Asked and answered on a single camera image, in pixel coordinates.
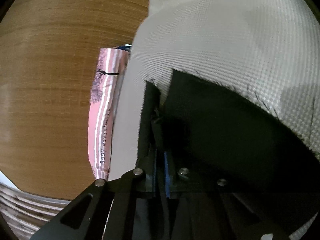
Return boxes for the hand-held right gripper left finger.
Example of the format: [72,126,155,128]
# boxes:
[32,152,158,240]

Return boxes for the black pants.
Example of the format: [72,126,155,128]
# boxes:
[140,67,320,232]

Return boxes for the white ribbed cloth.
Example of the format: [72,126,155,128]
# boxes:
[0,170,72,240]

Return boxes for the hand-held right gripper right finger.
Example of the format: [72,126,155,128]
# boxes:
[163,151,297,240]

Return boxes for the pink striped pillow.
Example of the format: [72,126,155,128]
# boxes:
[87,47,131,181]

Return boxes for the beige textured mattress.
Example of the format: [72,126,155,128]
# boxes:
[108,0,320,240]

